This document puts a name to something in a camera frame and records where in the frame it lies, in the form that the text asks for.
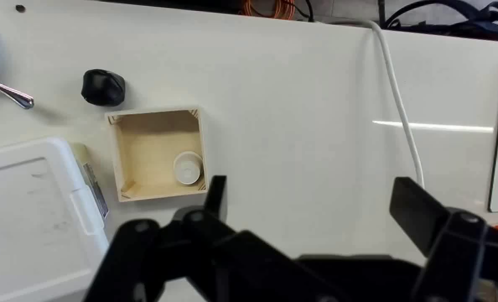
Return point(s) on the clear plastic container white lid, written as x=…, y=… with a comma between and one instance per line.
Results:
x=52, y=234

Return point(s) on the silver spoon handle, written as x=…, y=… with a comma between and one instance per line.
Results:
x=18, y=98

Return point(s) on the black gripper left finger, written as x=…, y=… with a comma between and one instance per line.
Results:
x=209, y=209

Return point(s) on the white coffee pod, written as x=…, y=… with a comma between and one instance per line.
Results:
x=186, y=169

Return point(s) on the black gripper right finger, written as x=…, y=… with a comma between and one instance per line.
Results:
x=417, y=214

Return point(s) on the brown wooden box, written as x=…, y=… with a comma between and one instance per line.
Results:
x=144, y=145

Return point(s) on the black soft object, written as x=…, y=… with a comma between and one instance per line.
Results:
x=102, y=88

